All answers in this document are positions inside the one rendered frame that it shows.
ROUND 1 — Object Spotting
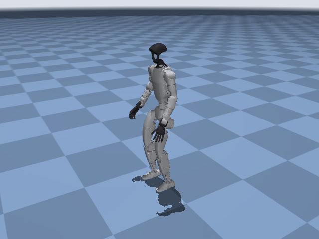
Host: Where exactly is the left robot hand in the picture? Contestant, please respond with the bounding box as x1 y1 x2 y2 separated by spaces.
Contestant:
151 119 168 142

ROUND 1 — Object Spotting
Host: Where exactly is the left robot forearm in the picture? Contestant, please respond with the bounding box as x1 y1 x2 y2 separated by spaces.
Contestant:
161 96 176 125

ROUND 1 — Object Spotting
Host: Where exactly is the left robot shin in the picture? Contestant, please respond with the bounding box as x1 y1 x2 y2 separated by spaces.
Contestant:
156 153 171 184

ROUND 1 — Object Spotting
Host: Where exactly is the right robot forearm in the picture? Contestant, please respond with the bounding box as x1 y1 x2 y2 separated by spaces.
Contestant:
138 86 151 107

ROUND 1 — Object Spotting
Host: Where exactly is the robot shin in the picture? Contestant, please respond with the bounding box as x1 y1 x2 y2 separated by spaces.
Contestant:
156 153 171 184
143 146 157 173

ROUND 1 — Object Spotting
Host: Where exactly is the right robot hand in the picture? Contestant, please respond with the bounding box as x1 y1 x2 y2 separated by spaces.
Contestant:
129 101 142 119

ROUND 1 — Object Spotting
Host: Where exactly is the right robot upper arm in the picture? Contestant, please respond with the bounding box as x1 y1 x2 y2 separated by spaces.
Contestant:
147 65 153 91

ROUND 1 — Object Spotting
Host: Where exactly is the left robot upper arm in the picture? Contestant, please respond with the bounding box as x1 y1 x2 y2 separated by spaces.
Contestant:
164 70 177 102

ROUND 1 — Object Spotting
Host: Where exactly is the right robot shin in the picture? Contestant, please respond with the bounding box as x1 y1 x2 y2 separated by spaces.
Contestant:
143 146 157 173

